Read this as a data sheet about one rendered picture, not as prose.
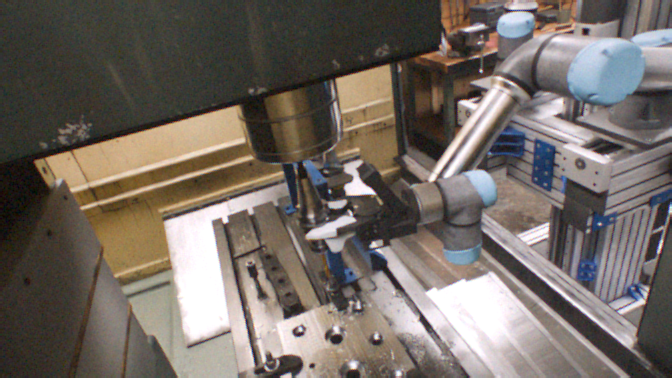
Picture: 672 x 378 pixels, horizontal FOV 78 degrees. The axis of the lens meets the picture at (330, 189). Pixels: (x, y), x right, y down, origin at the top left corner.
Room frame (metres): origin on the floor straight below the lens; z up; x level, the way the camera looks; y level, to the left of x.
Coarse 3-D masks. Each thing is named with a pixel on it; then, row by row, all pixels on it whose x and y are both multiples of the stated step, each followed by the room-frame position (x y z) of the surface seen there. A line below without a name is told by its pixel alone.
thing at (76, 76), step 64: (0, 0) 0.46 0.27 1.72; (64, 0) 0.47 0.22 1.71; (128, 0) 0.48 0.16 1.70; (192, 0) 0.50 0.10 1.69; (256, 0) 0.51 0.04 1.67; (320, 0) 0.53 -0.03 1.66; (384, 0) 0.55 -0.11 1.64; (0, 64) 0.45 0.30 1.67; (64, 64) 0.46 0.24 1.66; (128, 64) 0.48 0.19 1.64; (192, 64) 0.49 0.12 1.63; (256, 64) 0.51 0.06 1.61; (320, 64) 0.53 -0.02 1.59; (384, 64) 0.55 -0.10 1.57; (0, 128) 0.44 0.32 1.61; (64, 128) 0.46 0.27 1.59; (128, 128) 0.47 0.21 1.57
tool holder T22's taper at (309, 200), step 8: (304, 184) 0.63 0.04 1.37; (312, 184) 0.63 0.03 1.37; (304, 192) 0.62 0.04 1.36; (312, 192) 0.63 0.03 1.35; (304, 200) 0.62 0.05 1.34; (312, 200) 0.62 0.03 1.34; (320, 200) 0.63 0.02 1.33; (304, 208) 0.62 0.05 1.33; (312, 208) 0.62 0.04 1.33; (320, 208) 0.63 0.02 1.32
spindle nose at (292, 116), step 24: (288, 96) 0.56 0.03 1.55; (312, 96) 0.57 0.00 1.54; (336, 96) 0.62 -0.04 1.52; (240, 120) 0.61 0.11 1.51; (264, 120) 0.57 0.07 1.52; (288, 120) 0.56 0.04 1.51; (312, 120) 0.57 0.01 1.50; (336, 120) 0.60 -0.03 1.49; (264, 144) 0.57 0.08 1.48; (288, 144) 0.56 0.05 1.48; (312, 144) 0.57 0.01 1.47; (336, 144) 0.59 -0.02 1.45
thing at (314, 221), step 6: (324, 204) 0.64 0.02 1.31; (324, 210) 0.62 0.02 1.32; (300, 216) 0.62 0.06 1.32; (306, 216) 0.62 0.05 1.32; (312, 216) 0.61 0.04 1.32; (318, 216) 0.61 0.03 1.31; (324, 216) 0.62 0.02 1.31; (300, 222) 0.63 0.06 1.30; (306, 222) 0.61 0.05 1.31; (312, 222) 0.61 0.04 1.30; (318, 222) 0.61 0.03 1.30; (324, 222) 0.62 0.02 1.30; (306, 228) 0.61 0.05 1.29; (312, 228) 0.61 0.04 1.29
